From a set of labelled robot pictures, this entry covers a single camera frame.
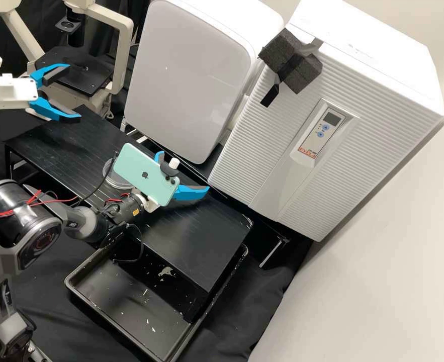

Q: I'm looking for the incubator door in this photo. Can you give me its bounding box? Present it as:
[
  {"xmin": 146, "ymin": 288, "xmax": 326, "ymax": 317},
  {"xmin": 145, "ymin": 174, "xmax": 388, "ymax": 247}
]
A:
[{"xmin": 208, "ymin": 26, "xmax": 444, "ymax": 243}]

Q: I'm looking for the white incubator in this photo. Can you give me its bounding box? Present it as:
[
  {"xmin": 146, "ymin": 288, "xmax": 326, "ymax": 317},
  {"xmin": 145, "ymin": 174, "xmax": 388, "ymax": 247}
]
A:
[{"xmin": 244, "ymin": 0, "xmax": 444, "ymax": 121}]

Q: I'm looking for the black tray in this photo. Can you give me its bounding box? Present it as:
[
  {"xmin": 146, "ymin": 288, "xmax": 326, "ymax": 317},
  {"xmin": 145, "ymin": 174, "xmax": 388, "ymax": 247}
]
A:
[{"xmin": 64, "ymin": 244, "xmax": 249, "ymax": 362}]

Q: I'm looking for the right wrist camera phone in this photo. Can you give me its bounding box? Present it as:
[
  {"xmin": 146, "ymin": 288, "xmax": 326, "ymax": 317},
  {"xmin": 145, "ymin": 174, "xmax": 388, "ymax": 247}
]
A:
[{"xmin": 114, "ymin": 142, "xmax": 182, "ymax": 208}]

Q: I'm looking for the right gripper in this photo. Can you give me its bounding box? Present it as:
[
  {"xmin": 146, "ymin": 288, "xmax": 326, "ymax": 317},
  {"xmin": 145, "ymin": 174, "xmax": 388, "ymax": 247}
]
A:
[{"xmin": 139, "ymin": 150, "xmax": 211, "ymax": 213}]

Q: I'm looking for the black cable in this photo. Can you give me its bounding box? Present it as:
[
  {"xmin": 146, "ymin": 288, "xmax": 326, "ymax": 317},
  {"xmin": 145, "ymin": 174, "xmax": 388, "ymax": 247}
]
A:
[{"xmin": 76, "ymin": 150, "xmax": 120, "ymax": 203}]

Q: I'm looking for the cream microscope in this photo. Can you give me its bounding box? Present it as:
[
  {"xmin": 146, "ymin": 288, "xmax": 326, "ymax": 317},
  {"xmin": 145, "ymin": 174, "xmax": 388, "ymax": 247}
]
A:
[{"xmin": 0, "ymin": 0, "xmax": 136, "ymax": 115}]

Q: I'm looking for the petri dish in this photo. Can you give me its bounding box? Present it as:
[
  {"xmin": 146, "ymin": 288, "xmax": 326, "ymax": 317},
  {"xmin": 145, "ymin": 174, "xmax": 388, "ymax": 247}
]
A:
[{"xmin": 103, "ymin": 158, "xmax": 133, "ymax": 192}]

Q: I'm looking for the black platform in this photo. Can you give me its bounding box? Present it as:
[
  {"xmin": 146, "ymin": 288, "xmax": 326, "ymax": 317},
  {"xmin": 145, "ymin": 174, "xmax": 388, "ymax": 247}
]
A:
[
  {"xmin": 4, "ymin": 105, "xmax": 253, "ymax": 324},
  {"xmin": 120, "ymin": 117, "xmax": 294, "ymax": 270}
]

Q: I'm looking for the white box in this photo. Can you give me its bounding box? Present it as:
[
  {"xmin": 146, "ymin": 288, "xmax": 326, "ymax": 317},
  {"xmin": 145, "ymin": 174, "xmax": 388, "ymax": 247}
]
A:
[{"xmin": 123, "ymin": 0, "xmax": 286, "ymax": 165}]

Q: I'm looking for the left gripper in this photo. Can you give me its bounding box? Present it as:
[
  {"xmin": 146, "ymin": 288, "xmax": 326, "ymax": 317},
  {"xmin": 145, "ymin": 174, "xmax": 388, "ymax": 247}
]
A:
[{"xmin": 0, "ymin": 63, "xmax": 82, "ymax": 125}]

